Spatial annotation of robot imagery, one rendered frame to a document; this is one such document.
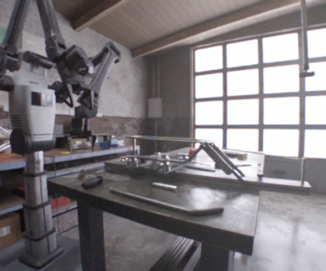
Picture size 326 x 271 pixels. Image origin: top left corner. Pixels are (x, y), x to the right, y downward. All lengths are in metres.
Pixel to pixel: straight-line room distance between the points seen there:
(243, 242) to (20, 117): 1.16
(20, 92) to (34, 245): 0.91
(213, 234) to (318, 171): 3.52
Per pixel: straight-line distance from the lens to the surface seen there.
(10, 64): 1.12
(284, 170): 3.82
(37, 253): 1.45
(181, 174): 0.78
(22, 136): 1.23
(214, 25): 3.61
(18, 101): 1.24
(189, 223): 0.46
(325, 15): 4.19
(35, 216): 1.36
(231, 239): 0.45
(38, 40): 2.71
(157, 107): 4.19
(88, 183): 0.70
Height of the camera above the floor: 1.09
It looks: 2 degrees down
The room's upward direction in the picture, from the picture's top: straight up
